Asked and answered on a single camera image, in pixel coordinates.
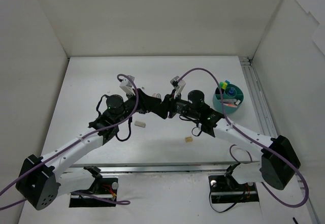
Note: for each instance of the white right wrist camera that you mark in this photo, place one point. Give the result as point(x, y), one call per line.
point(178, 85)

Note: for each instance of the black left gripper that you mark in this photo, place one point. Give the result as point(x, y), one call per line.
point(138, 101)

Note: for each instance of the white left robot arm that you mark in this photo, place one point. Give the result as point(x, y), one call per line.
point(39, 179)

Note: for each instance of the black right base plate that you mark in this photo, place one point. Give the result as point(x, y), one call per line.
point(225, 190)

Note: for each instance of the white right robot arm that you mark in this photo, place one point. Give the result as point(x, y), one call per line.
point(277, 161)

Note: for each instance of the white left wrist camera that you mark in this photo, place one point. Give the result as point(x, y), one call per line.
point(126, 84)

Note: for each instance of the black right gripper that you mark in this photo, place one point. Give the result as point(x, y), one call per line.
point(172, 106)

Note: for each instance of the orange pink slim pen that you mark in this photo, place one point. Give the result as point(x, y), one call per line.
point(230, 105)

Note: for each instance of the teal round pen holder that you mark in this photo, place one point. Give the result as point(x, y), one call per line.
point(221, 96)

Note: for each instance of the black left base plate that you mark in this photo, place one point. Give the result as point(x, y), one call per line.
point(107, 190)

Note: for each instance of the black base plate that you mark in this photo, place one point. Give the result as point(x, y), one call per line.
point(225, 190)
point(107, 190)

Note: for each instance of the blue cap correction pen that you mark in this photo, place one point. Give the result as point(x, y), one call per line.
point(231, 91)

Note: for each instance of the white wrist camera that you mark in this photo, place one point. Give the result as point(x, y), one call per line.
point(178, 85)
point(126, 84)

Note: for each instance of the small yellow eraser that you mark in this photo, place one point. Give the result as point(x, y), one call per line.
point(188, 139)

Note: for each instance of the grey white eraser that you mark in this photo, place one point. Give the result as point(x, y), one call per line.
point(140, 124)

